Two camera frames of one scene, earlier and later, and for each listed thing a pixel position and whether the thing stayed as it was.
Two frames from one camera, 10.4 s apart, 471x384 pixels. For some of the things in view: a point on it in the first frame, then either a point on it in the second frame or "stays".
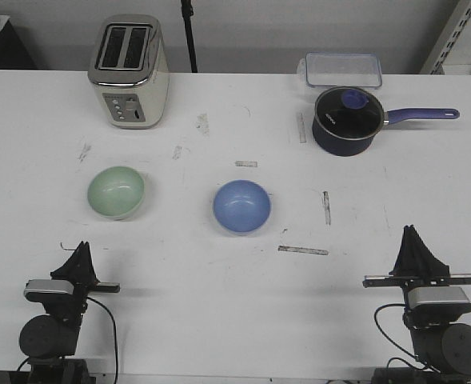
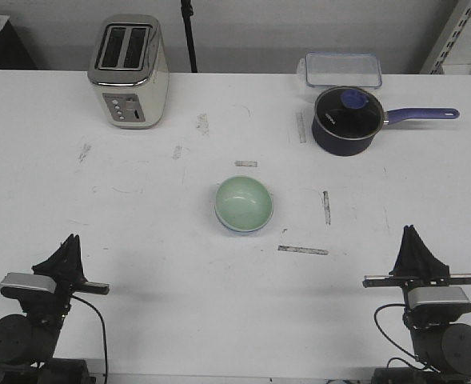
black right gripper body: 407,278 stays
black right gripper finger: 405,264 stays
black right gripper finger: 417,259 stays
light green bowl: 116,191 -> 244,203
